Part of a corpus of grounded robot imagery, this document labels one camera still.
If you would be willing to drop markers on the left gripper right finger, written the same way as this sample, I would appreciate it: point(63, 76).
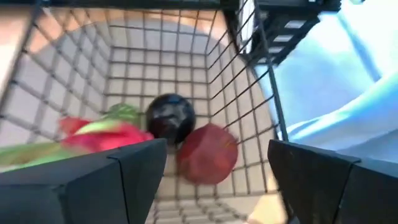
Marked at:
point(335, 193)

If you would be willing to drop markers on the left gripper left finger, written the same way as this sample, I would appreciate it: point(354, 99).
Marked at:
point(77, 193)

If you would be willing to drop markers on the pink dragon fruit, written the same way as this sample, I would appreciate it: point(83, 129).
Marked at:
point(105, 138)

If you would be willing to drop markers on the black grape bunch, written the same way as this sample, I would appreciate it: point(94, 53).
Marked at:
point(170, 118)

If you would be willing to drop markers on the dark red apple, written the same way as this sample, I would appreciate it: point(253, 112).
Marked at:
point(206, 155)

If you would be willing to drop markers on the black aluminium table frame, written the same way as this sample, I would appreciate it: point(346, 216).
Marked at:
point(314, 14)

